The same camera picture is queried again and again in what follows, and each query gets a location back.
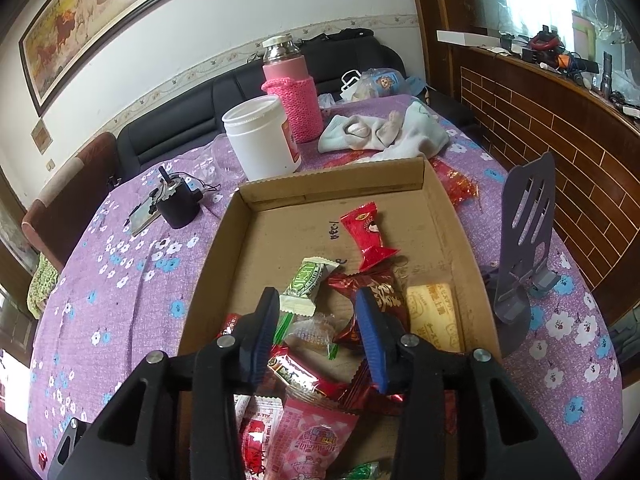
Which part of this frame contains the black sofa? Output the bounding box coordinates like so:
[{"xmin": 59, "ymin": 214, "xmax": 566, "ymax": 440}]
[{"xmin": 116, "ymin": 27, "xmax": 406, "ymax": 181}]

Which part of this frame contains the brown door with glass panes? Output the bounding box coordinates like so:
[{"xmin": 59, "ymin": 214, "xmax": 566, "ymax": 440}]
[{"xmin": 0, "ymin": 165, "xmax": 36, "ymax": 411}]

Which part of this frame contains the small wall picture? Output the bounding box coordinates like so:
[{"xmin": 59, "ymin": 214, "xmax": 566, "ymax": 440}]
[{"xmin": 31, "ymin": 119, "xmax": 52, "ymax": 153}]

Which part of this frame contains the red foil wrapper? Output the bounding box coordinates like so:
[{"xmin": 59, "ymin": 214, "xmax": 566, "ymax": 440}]
[{"xmin": 430, "ymin": 157, "xmax": 478, "ymax": 206}]

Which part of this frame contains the gold snack packet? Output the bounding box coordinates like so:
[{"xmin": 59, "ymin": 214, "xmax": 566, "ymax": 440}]
[{"xmin": 404, "ymin": 281, "xmax": 461, "ymax": 353}]

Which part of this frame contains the dark red candy packet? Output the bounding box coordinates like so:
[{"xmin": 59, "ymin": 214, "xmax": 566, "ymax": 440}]
[{"xmin": 327, "ymin": 267, "xmax": 411, "ymax": 346}]

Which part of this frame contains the framed horse painting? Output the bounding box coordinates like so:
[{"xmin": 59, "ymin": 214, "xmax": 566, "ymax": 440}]
[{"xmin": 17, "ymin": 0, "xmax": 211, "ymax": 118}]

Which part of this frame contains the pale blue white cloth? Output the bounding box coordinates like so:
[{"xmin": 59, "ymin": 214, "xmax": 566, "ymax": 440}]
[{"xmin": 370, "ymin": 101, "xmax": 449, "ymax": 163}]

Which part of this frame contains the purple floral tablecloth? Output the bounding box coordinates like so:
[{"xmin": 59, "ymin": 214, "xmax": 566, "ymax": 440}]
[{"xmin": 29, "ymin": 94, "xmax": 623, "ymax": 480}]

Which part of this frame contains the brown armchair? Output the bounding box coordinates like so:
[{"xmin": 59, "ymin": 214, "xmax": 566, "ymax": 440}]
[{"xmin": 21, "ymin": 131, "xmax": 121, "ymax": 273}]

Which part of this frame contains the flat notebook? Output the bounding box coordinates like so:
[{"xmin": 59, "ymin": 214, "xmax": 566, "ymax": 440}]
[{"xmin": 124, "ymin": 199, "xmax": 162, "ymax": 237}]

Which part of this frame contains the dark red ridged packet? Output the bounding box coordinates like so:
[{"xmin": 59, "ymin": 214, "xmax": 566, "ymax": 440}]
[{"xmin": 342, "ymin": 360, "xmax": 408, "ymax": 416}]

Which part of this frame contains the bottle with pink knit sleeve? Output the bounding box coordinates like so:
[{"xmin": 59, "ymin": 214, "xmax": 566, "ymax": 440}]
[{"xmin": 261, "ymin": 34, "xmax": 321, "ymax": 143}]

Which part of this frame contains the red cartoon snack packet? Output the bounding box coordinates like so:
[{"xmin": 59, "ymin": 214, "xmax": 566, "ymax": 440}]
[{"xmin": 340, "ymin": 201, "xmax": 401, "ymax": 271}]

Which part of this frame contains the green white snack packet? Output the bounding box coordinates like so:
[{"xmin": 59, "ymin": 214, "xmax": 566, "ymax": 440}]
[{"xmin": 278, "ymin": 256, "xmax": 341, "ymax": 318}]

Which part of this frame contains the green cloth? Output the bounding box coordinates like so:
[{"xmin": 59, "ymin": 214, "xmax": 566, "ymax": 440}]
[{"xmin": 26, "ymin": 251, "xmax": 61, "ymax": 318}]

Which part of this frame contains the small black device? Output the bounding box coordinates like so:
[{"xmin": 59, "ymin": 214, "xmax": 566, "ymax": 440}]
[{"xmin": 150, "ymin": 166, "xmax": 203, "ymax": 230}]

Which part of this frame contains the plastic bag with cartoon print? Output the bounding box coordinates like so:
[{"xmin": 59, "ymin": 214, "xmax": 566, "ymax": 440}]
[{"xmin": 341, "ymin": 67, "xmax": 407, "ymax": 103}]

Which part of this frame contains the clear plastic cup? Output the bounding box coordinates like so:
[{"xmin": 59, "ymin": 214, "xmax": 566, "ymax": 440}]
[{"xmin": 212, "ymin": 132, "xmax": 246, "ymax": 181}]

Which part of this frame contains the white plastic jar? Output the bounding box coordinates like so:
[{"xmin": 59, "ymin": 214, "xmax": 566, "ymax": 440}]
[{"xmin": 221, "ymin": 95, "xmax": 302, "ymax": 181}]

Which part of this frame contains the clear candy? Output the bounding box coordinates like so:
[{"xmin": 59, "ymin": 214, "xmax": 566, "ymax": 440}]
[{"xmin": 272, "ymin": 310, "xmax": 351, "ymax": 361}]

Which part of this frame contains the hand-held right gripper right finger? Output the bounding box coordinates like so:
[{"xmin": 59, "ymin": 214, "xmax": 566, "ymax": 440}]
[{"xmin": 354, "ymin": 287, "xmax": 583, "ymax": 480}]

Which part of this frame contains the large pink snack packet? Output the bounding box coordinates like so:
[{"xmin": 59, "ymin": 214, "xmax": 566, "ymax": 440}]
[{"xmin": 272, "ymin": 395, "xmax": 361, "ymax": 480}]

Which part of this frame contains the wooden brick-pattern counter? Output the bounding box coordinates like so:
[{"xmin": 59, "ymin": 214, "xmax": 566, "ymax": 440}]
[{"xmin": 405, "ymin": 0, "xmax": 640, "ymax": 301}]

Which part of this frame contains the small red snack packet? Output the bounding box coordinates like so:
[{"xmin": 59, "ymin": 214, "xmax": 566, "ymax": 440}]
[{"xmin": 217, "ymin": 312, "xmax": 243, "ymax": 338}]

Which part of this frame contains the grey phone stand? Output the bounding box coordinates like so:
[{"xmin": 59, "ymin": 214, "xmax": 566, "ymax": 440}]
[{"xmin": 492, "ymin": 151, "xmax": 563, "ymax": 358}]

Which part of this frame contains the cardboard box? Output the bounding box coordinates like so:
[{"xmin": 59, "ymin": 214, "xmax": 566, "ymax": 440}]
[{"xmin": 177, "ymin": 156, "xmax": 503, "ymax": 480}]

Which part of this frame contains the pile of cables and gadgets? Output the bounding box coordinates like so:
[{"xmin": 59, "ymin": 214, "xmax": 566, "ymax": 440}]
[{"xmin": 500, "ymin": 22, "xmax": 640, "ymax": 121}]

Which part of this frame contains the white flat box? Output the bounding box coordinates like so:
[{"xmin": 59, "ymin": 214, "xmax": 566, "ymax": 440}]
[{"xmin": 436, "ymin": 30, "xmax": 501, "ymax": 47}]

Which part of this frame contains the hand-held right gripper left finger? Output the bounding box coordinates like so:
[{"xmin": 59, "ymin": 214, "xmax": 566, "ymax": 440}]
[{"xmin": 47, "ymin": 286, "xmax": 281, "ymax": 480}]

